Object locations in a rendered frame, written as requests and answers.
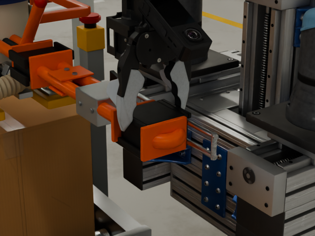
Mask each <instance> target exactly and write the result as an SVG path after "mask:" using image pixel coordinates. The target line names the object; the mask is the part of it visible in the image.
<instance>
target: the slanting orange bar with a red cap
mask: <svg viewBox="0 0 315 236"><path fill-rule="evenodd" d="M47 2H48V1H47V0H34V3H33V6H32V9H31V12H30V15H29V18H28V21H27V24H26V27H25V30H24V33H23V36H22V39H21V42H20V44H26V43H32V42H33V41H34V38H35V35H36V32H37V30H38V27H39V24H40V21H41V18H42V16H43V13H44V10H45V7H46V5H47Z"/></svg>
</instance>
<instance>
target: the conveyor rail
mask: <svg viewBox="0 0 315 236"><path fill-rule="evenodd" d="M93 199H94V221H95V231H97V230H100V229H106V230H107V231H108V233H109V235H110V236H114V235H117V234H120V233H122V232H125V231H128V230H131V229H134V228H137V227H140V226H141V224H139V223H138V222H137V221H136V220H135V219H133V218H132V217H131V216H130V215H129V214H127V213H126V212H125V211H124V210H123V209H122V208H120V207H119V206H118V205H117V204H115V203H114V202H113V201H112V200H111V199H110V198H108V197H107V196H106V195H105V194H104V193H102V192H101V191H100V190H99V189H98V188H97V187H96V186H94V185H93Z"/></svg>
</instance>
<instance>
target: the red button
mask: <svg viewBox="0 0 315 236"><path fill-rule="evenodd" d="M100 20H101V15H99V14H98V13H93V12H91V14H90V15H89V16H86V17H80V18H79V21H81V22H82V23H84V27H85V28H87V29H92V28H96V27H97V23H98V22H99V21H100Z"/></svg>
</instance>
